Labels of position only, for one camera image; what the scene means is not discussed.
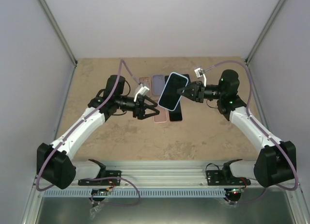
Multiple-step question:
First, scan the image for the grey slotted cable duct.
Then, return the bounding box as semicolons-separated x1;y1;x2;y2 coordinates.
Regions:
43;188;226;198

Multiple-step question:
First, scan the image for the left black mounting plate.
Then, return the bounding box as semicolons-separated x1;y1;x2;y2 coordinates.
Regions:
77;170;122;186

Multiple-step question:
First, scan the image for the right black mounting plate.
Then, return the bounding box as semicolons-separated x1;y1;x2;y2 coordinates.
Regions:
205;170;251;186

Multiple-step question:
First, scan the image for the phone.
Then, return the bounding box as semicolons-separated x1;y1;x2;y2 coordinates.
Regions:
169;103;183;122
158;72;189;111
182;74;190;82

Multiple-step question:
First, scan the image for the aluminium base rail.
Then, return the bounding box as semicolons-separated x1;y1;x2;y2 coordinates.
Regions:
33;160;300;189

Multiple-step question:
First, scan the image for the circuit board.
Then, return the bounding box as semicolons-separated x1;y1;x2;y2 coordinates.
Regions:
91;188;113;196
230;188;244;194

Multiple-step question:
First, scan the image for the pale pink phone case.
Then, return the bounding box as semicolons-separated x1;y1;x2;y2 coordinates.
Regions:
153;106;167;123

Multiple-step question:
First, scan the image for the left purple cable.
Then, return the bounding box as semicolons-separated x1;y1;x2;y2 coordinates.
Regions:
35;59;141;207

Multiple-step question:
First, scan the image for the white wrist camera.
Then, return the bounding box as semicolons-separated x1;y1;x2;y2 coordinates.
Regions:
134;83;149;102
194;67;207;87

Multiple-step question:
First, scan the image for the left circuit board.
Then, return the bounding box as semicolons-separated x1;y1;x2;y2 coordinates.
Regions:
91;188;113;196

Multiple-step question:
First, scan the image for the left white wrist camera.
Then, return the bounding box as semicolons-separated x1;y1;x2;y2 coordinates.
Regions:
134;83;149;102

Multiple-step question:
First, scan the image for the right aluminium frame post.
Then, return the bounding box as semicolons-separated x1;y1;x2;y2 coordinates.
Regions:
245;0;287;65

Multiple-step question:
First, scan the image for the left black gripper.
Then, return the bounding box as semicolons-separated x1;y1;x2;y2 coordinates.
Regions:
116;95;159;120

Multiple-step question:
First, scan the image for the black mounting plate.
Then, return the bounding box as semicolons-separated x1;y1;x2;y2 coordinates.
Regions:
77;170;122;186
205;170;251;186

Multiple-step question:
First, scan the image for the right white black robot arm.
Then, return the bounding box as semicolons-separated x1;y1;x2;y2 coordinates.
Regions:
177;69;297;188

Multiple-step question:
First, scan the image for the clear plastic bag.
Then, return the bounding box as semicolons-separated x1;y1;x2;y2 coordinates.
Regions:
89;203;103;220

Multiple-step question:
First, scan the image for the left aluminium frame post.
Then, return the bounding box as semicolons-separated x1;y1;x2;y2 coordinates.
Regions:
37;0;78;66

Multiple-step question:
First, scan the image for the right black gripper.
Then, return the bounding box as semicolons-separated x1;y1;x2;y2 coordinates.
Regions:
177;80;225;103

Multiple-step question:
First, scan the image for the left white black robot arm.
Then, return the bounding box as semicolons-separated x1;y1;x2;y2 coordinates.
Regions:
36;75;160;191

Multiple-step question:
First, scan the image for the right circuit board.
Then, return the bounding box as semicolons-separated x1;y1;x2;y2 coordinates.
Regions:
230;188;244;194

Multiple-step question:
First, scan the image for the lavender phone case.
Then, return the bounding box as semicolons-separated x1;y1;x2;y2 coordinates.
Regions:
152;75;165;96

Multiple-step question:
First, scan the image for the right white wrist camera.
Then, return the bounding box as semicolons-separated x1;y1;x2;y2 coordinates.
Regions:
194;67;207;87

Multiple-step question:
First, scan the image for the aluminium frame post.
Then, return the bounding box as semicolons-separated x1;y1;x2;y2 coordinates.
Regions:
37;0;78;66
245;0;287;65

